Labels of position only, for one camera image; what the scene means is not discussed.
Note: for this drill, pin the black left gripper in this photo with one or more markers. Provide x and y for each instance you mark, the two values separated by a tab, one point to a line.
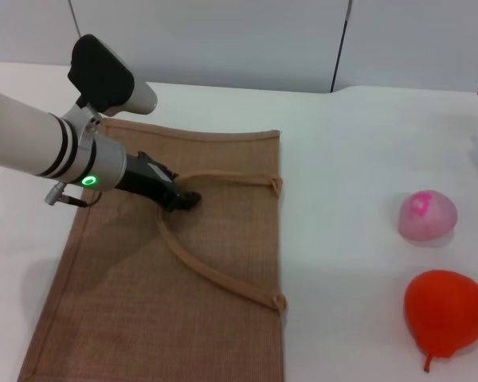
147	179

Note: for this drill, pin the pink toy peach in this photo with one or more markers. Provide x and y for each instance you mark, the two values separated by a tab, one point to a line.
426	217

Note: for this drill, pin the orange toy fruit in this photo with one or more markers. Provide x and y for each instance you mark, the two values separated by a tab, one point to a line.
446	314

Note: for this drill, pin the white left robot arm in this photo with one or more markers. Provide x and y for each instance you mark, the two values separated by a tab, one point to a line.
28	139

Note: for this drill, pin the left wrist camera housing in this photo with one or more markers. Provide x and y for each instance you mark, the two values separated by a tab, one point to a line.
107	79

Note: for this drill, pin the brown jute handbag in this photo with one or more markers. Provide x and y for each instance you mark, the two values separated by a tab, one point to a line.
163	278

